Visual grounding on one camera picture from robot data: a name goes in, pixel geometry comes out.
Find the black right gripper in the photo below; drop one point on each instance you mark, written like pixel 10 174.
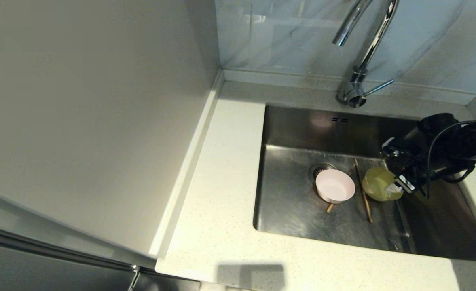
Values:
pixel 403 161

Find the yellow bowl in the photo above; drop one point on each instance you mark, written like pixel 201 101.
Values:
pixel 375 184

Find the wooden chopstick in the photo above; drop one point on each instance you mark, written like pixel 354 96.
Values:
pixel 367 208
pixel 329 208

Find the pink bowl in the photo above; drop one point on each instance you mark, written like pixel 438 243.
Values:
pixel 335 186

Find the chrome gooseneck faucet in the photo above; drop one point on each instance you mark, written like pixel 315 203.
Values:
pixel 358 83

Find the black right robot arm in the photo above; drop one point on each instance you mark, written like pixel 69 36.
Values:
pixel 456 141

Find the stainless steel sink basin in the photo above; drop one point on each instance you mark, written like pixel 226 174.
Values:
pixel 294 218

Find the round metal drain strainer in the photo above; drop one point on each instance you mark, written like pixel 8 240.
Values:
pixel 316 169

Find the grey tall cabinet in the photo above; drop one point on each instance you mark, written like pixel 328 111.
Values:
pixel 80 121

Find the chrome cabinet rail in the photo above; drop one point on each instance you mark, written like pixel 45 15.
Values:
pixel 60 254

